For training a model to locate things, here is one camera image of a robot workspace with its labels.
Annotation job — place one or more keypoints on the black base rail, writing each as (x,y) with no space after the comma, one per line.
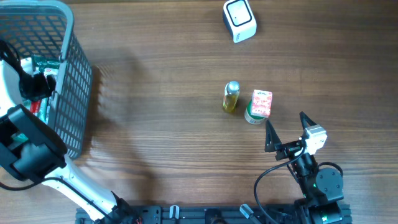
(282,213)

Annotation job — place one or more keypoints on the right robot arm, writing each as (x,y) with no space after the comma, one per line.
(321,183)

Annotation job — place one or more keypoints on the white barcode scanner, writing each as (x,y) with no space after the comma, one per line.
(239,20)

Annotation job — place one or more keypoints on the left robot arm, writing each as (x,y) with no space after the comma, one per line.
(31,150)

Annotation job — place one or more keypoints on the yellow liquid bottle silver cap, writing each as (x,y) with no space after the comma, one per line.
(231,95)

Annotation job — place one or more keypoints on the green lid white jar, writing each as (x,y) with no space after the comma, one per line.
(252,119)

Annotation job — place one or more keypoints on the grey plastic mesh basket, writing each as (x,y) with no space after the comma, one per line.
(46,28)

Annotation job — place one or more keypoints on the pink tissue pack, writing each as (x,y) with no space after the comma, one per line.
(261,103)

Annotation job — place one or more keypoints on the red snack packet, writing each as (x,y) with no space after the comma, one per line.
(35,107)

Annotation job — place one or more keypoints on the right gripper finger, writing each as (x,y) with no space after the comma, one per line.
(306,121)
(273,142)

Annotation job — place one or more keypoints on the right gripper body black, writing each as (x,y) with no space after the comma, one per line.
(288,150)

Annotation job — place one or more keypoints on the green 3M gloves package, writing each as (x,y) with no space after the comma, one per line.
(49,67)

